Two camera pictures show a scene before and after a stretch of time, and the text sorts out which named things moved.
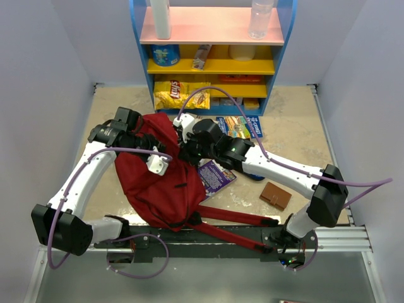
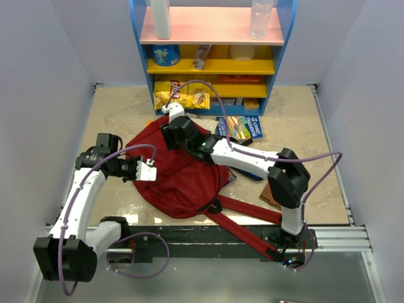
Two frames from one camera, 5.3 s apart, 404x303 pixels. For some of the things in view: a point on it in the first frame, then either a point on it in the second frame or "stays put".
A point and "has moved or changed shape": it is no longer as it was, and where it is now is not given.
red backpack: (173, 201) has moved or changed shape
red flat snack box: (240, 78) stays put
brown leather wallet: (275, 196) stays put
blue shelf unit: (210, 65) stays put
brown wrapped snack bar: (201, 57) stays put
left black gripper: (154, 144) -> (133, 177)
